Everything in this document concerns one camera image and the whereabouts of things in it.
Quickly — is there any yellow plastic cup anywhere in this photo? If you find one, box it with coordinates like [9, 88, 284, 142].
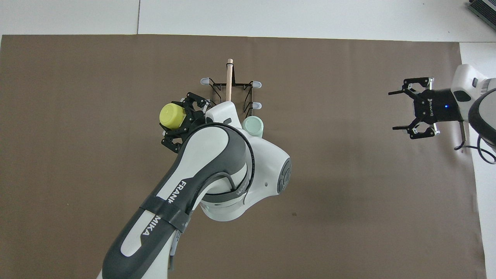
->
[159, 103, 188, 131]

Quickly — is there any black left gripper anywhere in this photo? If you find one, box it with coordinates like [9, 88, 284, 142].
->
[160, 92, 210, 154]

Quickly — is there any green plastic cup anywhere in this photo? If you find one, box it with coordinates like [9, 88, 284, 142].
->
[242, 115, 265, 138]

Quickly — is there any black wire cup rack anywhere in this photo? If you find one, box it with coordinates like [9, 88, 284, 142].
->
[200, 58, 262, 121]

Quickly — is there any dark ribbed metal device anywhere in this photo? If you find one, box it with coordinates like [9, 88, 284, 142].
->
[467, 0, 496, 28]

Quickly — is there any brown paper table mat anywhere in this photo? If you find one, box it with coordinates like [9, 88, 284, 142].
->
[0, 34, 487, 279]

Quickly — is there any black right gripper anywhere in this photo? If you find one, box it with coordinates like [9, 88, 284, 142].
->
[388, 77, 465, 140]

